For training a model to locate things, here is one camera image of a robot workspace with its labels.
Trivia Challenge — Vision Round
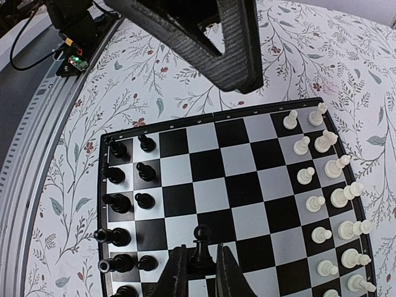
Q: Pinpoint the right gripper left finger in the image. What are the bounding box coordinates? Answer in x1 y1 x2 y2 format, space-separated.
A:
153 244 188 297

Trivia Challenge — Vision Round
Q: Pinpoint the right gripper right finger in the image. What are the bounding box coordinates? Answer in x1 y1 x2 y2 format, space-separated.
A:
215 244 257 297

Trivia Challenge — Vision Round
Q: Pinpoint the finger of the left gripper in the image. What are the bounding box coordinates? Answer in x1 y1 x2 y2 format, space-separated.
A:
105 0 264 94

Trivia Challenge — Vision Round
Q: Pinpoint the black chess pawn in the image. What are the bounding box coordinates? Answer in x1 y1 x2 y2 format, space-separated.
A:
134 193 155 209
187 224 216 275
138 134 156 152

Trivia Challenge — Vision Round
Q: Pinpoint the black chess piece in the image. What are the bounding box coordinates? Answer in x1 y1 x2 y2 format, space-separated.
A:
93 228 131 247

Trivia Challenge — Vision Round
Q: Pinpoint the black and grey chessboard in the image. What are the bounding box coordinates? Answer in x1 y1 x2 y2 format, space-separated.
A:
97 97 377 297

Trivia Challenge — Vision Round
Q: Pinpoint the black chess rook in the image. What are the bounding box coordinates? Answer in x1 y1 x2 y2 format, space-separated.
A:
109 140 130 163

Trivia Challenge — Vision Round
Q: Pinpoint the row of white chess pieces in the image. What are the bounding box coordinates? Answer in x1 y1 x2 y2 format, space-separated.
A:
283 101 378 297

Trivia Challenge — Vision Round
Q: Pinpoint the floral patterned table mat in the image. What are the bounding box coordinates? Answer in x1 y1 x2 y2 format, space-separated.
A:
23 1 395 296

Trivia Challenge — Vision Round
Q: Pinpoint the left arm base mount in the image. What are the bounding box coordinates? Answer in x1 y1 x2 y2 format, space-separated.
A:
44 1 121 77

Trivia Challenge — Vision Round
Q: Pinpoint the front aluminium rail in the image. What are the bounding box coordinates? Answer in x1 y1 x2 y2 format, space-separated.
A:
1 20 135 296

